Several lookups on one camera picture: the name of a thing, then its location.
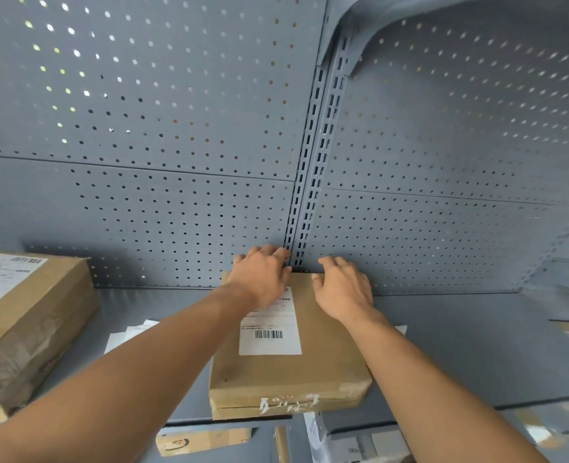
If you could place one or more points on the brown box with black print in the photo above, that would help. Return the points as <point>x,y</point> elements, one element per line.
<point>202,441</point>

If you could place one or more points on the white label on large box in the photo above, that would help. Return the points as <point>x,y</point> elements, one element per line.
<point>0,274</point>

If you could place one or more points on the person's left hand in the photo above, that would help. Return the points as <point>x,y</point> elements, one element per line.
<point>260,277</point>

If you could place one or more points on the grey metal shelf bracket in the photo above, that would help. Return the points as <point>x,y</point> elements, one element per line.
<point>357,28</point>

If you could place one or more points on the person's left forearm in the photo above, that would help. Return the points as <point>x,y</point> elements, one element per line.
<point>120,376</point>

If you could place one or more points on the grey slotted upright post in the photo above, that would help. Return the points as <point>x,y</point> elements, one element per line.
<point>316,159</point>

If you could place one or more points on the large taped cardboard box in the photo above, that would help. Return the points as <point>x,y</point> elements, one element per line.
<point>38,323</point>

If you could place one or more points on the grey pegboard panel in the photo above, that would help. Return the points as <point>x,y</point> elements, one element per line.
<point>467,115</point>
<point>149,81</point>
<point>434,241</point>
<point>168,226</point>

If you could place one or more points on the person's left thumb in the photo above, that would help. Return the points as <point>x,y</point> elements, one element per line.
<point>286,275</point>

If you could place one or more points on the grey metal shelf board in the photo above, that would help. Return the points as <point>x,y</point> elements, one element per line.
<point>458,347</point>

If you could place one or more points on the white paper slip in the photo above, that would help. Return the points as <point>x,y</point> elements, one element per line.
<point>130,335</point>

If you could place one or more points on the person's left little finger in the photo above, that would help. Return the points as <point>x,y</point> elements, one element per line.
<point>239,258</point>

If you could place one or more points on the person's right forearm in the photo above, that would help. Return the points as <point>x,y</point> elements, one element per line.
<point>434,385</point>

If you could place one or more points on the grey metal side panel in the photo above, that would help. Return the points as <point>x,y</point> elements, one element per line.
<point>562,265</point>

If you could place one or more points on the small white paper corner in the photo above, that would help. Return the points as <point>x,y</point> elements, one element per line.
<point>401,330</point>

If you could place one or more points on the person's right thumb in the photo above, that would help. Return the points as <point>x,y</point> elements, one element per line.
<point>317,282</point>

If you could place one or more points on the narrow brown cardboard parcel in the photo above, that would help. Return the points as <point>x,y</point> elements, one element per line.
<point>282,446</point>

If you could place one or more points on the white barcode shipping label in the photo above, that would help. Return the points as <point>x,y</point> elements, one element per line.
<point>275,332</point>

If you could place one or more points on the white plastic mailer bag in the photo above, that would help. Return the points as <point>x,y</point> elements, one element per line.
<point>347,443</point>

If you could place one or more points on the person's right hand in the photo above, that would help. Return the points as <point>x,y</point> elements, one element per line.
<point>345,291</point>

